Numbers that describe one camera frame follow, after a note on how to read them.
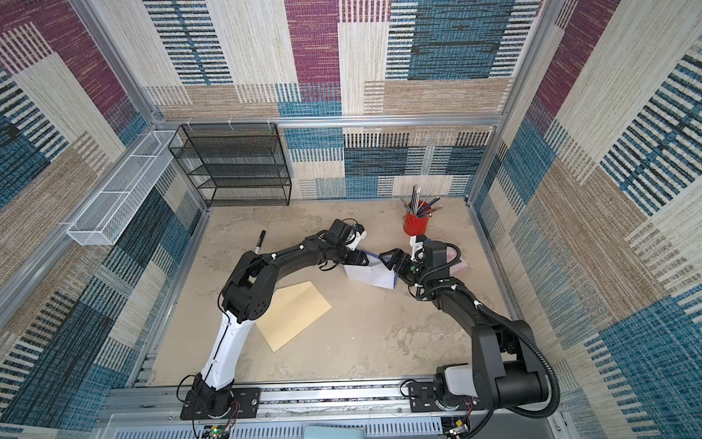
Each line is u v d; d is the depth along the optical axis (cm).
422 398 73
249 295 58
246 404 73
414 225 108
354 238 88
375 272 88
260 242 107
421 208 105
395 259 79
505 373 42
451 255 71
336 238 82
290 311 90
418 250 81
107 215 72
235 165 108
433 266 69
